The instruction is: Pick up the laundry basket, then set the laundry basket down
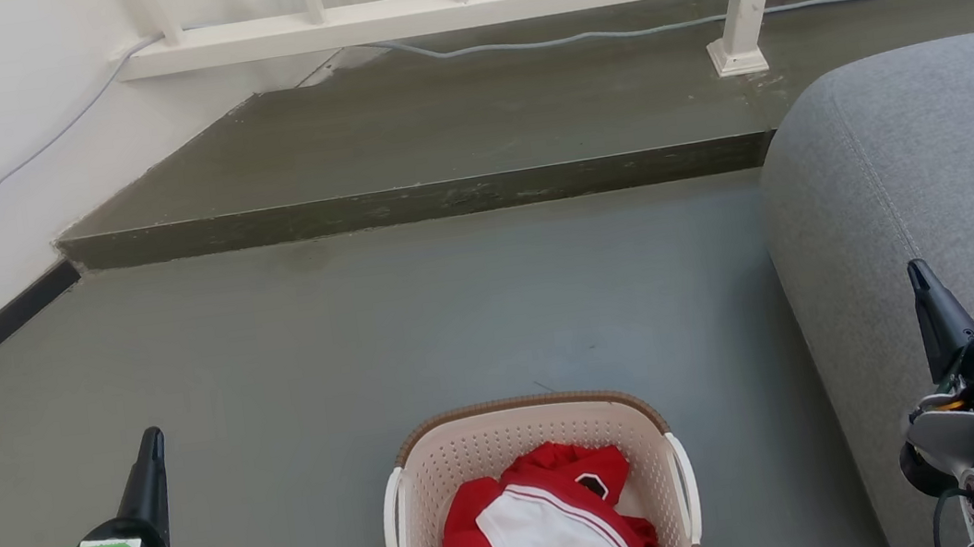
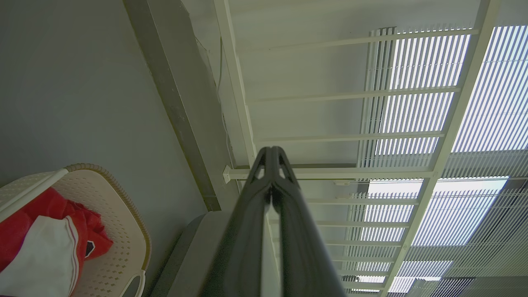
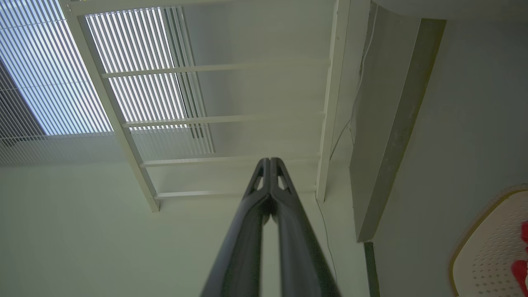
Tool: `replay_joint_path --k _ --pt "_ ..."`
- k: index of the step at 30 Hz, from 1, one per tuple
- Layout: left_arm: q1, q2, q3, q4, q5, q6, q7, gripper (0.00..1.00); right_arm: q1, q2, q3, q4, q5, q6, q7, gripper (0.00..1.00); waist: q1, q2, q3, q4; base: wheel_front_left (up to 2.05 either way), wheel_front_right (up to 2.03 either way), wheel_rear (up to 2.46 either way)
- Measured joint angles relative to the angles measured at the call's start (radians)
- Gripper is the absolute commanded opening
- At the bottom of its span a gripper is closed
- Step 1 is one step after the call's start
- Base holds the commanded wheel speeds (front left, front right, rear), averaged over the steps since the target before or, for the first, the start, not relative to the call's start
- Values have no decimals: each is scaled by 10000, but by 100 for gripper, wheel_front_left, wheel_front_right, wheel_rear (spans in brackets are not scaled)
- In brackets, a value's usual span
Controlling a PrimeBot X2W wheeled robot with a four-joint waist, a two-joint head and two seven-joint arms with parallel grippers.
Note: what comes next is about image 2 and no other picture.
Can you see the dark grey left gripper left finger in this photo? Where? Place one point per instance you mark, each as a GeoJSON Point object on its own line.
{"type": "Point", "coordinates": [243, 231]}

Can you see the white garment with red stripes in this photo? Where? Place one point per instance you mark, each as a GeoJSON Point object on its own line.
{"type": "Point", "coordinates": [45, 255]}

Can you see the cream perforated plastic laundry basket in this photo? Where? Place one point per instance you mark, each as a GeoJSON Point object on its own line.
{"type": "Point", "coordinates": [119, 231]}

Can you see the white vertical window blinds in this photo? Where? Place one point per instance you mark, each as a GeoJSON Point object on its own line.
{"type": "Point", "coordinates": [486, 103]}

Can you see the white metal railing frame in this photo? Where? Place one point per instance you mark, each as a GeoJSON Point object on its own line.
{"type": "Point", "coordinates": [235, 62]}

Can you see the red garment with white trim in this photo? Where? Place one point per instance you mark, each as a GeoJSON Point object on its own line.
{"type": "Point", "coordinates": [49, 204]}

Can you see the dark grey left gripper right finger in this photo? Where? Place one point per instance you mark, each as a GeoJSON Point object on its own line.
{"type": "Point", "coordinates": [301, 247]}

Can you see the grey fabric sofa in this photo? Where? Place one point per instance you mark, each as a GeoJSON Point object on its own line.
{"type": "Point", "coordinates": [194, 255]}

